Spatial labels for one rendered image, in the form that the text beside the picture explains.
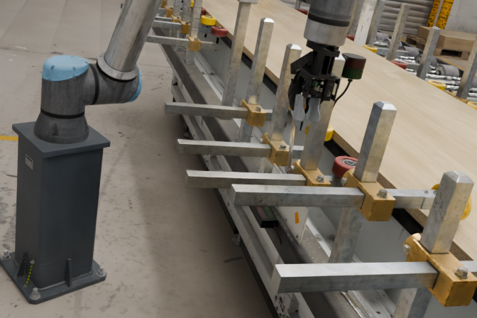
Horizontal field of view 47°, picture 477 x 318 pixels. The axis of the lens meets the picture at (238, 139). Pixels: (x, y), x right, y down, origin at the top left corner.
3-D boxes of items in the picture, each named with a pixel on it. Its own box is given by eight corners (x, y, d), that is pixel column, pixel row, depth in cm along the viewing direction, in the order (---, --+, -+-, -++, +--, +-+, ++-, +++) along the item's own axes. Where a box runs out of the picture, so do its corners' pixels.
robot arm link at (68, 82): (33, 101, 194) (35, 52, 187) (79, 98, 204) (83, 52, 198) (49, 116, 183) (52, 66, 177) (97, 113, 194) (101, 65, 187)
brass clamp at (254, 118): (247, 125, 177) (250, 111, 175) (236, 111, 189) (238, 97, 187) (265, 127, 179) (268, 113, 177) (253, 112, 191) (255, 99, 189)
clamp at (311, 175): (308, 201, 133) (312, 183, 131) (289, 175, 145) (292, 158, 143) (329, 201, 135) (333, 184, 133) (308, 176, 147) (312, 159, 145)
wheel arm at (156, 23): (128, 25, 280) (129, 17, 279) (128, 24, 283) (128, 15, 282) (210, 35, 294) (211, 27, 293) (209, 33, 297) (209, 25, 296)
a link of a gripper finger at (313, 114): (306, 138, 123) (316, 100, 120) (297, 128, 128) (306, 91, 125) (319, 139, 124) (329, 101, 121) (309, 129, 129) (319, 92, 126)
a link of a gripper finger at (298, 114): (294, 138, 122) (303, 99, 119) (285, 127, 127) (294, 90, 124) (306, 138, 123) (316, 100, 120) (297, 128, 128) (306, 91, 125)
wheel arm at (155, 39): (133, 42, 259) (133, 33, 258) (132, 40, 262) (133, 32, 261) (220, 52, 273) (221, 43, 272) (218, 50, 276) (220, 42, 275)
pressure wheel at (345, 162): (332, 208, 137) (343, 167, 133) (319, 192, 144) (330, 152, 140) (360, 209, 140) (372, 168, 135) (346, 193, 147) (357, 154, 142)
